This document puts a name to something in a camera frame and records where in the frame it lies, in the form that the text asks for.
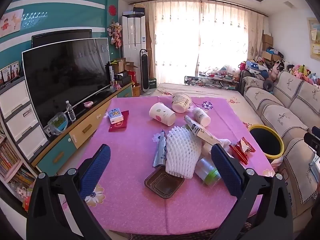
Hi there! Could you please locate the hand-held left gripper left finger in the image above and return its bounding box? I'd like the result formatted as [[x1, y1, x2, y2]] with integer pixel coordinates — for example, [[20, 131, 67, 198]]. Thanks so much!
[[26, 144, 112, 240]]

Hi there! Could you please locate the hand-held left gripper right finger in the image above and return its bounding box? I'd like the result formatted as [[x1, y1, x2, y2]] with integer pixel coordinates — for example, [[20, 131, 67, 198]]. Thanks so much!
[[210, 144, 294, 240]]

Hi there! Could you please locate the green label plastic bottle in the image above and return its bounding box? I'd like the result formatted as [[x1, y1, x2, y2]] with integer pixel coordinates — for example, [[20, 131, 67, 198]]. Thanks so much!
[[194, 156, 222, 187]]

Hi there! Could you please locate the red snack wrapper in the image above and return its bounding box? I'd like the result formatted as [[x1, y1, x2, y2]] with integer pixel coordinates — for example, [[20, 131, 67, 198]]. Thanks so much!
[[229, 137, 256, 165]]

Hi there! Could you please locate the yellow-rimmed trash bin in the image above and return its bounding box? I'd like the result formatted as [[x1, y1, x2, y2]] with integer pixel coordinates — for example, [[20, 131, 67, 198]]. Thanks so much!
[[248, 124, 285, 165]]

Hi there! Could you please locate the long white carton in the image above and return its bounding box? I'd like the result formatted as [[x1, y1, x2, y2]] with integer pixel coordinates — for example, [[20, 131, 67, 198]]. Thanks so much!
[[184, 115, 223, 147]]

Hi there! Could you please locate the white foam fruit net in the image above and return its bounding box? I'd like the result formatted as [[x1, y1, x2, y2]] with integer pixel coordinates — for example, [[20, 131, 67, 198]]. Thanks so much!
[[165, 124, 202, 179]]

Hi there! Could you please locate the white plastic bottle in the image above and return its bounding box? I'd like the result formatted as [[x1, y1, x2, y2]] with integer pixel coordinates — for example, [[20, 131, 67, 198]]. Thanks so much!
[[192, 107, 211, 127]]

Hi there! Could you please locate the brown plastic tray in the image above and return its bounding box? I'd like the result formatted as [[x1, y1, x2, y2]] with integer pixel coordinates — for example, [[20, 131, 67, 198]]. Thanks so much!
[[144, 167, 185, 199]]

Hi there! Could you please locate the silver blue snack wrapper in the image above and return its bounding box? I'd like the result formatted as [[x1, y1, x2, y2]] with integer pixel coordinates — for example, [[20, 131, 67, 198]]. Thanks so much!
[[152, 129, 167, 167]]

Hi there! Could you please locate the white instant noodle cup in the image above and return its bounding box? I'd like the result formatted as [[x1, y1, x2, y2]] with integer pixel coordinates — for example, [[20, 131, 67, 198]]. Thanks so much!
[[171, 92, 192, 113]]

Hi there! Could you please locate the white pink-dotted paper cup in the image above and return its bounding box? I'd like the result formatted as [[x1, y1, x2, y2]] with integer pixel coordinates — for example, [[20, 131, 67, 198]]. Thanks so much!
[[149, 102, 177, 127]]

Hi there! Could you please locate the clear plastic bag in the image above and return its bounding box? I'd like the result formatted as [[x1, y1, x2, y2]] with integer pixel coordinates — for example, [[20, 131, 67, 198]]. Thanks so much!
[[309, 152, 320, 178]]

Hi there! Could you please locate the beige sofa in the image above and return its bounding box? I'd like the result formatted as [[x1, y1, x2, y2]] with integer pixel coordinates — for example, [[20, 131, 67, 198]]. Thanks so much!
[[240, 70, 320, 220]]

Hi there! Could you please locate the teal and yellow television cabinet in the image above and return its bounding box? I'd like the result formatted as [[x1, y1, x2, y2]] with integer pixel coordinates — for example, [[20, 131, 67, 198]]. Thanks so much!
[[32, 81, 134, 178]]

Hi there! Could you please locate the pink floral tablecloth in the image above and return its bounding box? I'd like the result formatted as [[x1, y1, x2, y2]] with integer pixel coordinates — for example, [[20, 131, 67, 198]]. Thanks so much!
[[59, 95, 275, 233]]

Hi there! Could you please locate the red booklet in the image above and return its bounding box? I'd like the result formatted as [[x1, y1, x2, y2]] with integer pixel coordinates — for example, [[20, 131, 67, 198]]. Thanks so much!
[[108, 110, 130, 133]]

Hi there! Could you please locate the pile of plush toys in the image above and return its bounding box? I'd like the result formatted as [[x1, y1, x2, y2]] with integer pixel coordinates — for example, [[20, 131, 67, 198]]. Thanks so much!
[[269, 60, 320, 88]]

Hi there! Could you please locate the blue tissue pack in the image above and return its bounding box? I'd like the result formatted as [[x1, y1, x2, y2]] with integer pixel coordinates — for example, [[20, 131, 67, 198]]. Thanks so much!
[[108, 107, 125, 124]]

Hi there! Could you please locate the plastic bag of greens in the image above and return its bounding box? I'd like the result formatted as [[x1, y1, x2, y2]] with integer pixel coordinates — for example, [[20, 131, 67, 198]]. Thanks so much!
[[47, 112, 68, 136]]

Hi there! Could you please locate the floral bed sheet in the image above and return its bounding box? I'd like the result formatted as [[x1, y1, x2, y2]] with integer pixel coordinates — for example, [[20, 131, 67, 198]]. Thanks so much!
[[156, 82, 265, 135]]

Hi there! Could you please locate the clear water bottle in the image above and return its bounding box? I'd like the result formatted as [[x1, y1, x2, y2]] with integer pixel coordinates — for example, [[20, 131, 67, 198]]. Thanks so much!
[[65, 100, 76, 122]]

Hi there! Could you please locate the shelf of books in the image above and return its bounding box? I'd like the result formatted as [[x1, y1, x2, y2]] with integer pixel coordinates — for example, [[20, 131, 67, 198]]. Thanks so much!
[[0, 120, 38, 210]]

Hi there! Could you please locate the blue star plush toy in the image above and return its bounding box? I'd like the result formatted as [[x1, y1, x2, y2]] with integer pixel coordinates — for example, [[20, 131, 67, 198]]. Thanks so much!
[[246, 60, 269, 80]]

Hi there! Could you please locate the cluttered glass coffee table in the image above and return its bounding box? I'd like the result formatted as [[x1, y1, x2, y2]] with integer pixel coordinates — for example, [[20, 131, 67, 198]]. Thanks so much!
[[184, 71, 240, 90]]

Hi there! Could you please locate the large flat television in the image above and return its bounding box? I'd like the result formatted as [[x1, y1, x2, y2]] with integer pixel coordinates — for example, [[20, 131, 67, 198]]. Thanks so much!
[[22, 37, 112, 128]]

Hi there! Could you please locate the black tube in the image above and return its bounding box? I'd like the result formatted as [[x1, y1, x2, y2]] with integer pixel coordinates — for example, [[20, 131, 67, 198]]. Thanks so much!
[[107, 64, 115, 85]]

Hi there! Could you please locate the stack of cardboard boxes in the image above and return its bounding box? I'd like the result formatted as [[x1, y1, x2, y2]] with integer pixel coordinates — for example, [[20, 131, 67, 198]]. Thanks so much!
[[261, 30, 283, 63]]

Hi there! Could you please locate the white plastic drawer unit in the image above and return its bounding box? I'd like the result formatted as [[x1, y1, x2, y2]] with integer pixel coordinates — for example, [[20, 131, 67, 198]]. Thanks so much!
[[0, 76, 50, 162]]

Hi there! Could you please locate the open cardboard box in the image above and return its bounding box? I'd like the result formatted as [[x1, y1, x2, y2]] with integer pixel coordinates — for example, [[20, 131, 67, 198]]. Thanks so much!
[[124, 61, 139, 72]]

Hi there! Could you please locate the black tower fan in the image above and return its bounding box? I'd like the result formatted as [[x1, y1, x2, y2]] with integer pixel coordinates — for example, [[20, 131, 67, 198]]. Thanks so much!
[[139, 49, 152, 96]]

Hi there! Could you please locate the framed photo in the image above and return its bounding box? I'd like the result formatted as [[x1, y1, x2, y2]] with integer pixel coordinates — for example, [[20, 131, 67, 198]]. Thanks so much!
[[0, 60, 20, 85]]

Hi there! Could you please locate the smaller black television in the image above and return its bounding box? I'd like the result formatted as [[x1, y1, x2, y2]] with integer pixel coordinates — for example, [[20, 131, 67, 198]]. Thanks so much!
[[31, 29, 92, 48]]

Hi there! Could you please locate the hanging flower decoration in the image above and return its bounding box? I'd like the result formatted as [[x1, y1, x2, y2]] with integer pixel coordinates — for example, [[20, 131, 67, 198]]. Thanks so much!
[[107, 19, 123, 48]]

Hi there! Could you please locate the white standing air conditioner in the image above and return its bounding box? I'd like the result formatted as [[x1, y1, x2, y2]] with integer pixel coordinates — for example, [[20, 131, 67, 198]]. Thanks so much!
[[122, 14, 146, 90]]

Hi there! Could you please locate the beige sheer curtain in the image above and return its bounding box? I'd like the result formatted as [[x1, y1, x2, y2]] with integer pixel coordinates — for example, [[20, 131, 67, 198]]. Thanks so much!
[[144, 0, 264, 85]]

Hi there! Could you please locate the dark flat box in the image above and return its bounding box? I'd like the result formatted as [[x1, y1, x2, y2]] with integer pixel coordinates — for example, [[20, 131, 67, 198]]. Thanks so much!
[[122, 4, 145, 16]]

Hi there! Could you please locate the framed wall poster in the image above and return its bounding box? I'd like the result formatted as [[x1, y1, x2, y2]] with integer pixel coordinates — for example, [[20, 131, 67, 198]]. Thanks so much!
[[307, 17, 320, 60]]

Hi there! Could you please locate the cartoon wall poster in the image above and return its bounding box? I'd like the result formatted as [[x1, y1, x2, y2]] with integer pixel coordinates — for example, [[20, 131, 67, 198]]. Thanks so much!
[[0, 9, 24, 38]]

